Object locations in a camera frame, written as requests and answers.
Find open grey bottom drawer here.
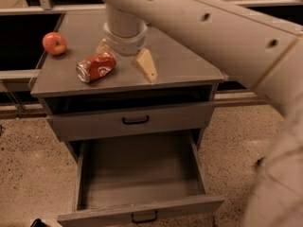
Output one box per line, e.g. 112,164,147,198
58,131,223,227

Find grey drawer cabinet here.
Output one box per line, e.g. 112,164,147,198
31,10,223,157

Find black drawer handle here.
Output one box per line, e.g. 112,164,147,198
122,115,150,125
131,210,158,224

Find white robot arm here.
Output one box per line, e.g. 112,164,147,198
102,0,303,227

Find red coke can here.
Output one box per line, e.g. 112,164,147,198
76,51,116,83

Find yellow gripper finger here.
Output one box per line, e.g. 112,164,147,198
133,48,158,83
96,39,111,54

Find black middle drawer handle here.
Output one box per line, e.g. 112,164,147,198
122,115,150,125

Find red apple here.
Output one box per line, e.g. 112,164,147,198
42,32,67,56

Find grey middle drawer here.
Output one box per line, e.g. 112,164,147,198
46,102,213,142

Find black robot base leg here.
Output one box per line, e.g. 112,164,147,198
255,157,265,168

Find black object bottom left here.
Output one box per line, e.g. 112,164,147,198
30,218,46,227

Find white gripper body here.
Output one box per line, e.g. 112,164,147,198
103,4,148,56

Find black bottom drawer handle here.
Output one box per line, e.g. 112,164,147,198
131,210,158,224

